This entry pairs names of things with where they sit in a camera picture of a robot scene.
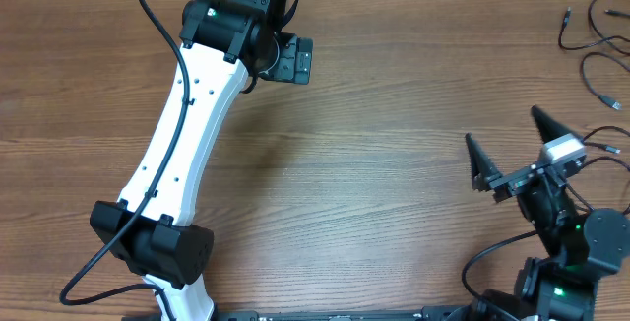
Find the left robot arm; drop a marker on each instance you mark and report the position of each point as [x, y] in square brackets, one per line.
[225, 47]

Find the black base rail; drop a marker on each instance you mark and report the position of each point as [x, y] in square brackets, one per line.
[427, 313]

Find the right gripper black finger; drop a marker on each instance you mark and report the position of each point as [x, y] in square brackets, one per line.
[483, 169]
[548, 128]

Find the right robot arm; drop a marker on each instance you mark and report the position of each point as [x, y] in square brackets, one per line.
[583, 244]

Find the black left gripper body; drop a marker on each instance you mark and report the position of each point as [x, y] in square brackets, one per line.
[287, 65]

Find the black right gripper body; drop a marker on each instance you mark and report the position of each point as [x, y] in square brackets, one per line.
[546, 208]

